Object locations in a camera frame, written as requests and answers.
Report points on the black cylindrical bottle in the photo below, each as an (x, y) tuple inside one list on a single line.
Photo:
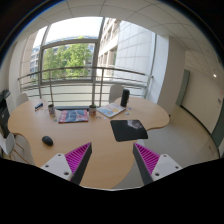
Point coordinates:
[(125, 97)]

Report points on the grey door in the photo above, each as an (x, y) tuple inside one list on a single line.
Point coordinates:
[(183, 87)]

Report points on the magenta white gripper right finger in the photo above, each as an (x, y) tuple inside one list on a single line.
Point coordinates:
[(153, 166)]

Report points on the metal balcony railing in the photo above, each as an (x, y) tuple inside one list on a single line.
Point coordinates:
[(83, 85)]

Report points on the black computer mouse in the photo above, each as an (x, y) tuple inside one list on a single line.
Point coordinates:
[(47, 140)]

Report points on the white chair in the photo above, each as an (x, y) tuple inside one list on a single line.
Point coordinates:
[(21, 99), (115, 92), (17, 148)]

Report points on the dark mug centre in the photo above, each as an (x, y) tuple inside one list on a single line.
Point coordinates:
[(92, 110)]

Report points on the white chair near left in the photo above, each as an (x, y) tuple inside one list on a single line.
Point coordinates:
[(17, 148)]

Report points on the open colourful booklet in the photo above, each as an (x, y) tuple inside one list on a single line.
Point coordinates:
[(110, 110)]

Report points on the black monitor at left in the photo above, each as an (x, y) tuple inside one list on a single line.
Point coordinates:
[(4, 112)]

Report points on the blue stapler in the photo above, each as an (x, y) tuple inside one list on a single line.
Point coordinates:
[(38, 106)]

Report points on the black mouse pad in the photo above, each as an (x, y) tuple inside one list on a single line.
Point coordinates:
[(126, 130)]

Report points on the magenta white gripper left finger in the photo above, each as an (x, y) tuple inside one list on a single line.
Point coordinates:
[(70, 166)]

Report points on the patterned mug left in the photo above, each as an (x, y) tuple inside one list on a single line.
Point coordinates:
[(51, 109)]

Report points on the white chair far side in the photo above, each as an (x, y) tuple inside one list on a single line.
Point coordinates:
[(115, 92)]

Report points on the red blue magazine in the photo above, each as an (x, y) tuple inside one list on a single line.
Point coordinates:
[(73, 116)]

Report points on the white chair far left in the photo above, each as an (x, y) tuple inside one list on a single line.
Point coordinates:
[(21, 99)]

